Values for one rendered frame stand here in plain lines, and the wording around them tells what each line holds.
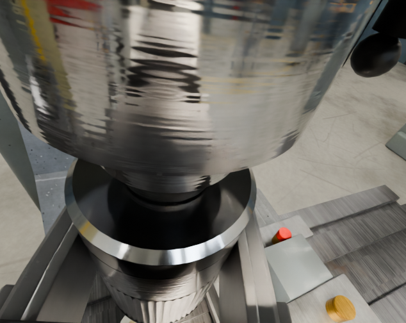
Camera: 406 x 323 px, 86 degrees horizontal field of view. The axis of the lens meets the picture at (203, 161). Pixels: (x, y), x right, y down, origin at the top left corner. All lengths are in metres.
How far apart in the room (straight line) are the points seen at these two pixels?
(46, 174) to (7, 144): 0.10
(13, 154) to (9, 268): 1.07
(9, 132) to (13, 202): 1.30
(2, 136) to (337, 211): 0.68
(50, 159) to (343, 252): 0.57
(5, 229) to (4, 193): 0.28
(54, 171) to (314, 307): 0.45
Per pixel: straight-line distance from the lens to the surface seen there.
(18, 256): 1.59
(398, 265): 0.59
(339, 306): 0.31
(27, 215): 1.71
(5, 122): 0.52
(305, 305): 0.31
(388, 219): 0.65
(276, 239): 0.31
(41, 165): 0.49
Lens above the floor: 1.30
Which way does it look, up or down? 44 degrees down
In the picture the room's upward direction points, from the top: 12 degrees clockwise
